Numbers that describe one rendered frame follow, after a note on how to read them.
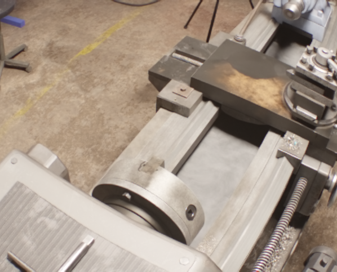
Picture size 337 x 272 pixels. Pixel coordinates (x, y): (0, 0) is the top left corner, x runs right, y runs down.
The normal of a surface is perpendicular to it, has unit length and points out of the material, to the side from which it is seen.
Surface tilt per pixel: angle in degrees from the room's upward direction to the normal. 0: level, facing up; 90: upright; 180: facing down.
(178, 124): 0
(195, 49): 0
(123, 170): 28
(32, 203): 0
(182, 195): 37
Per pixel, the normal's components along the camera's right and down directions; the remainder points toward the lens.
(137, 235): 0.06, -0.69
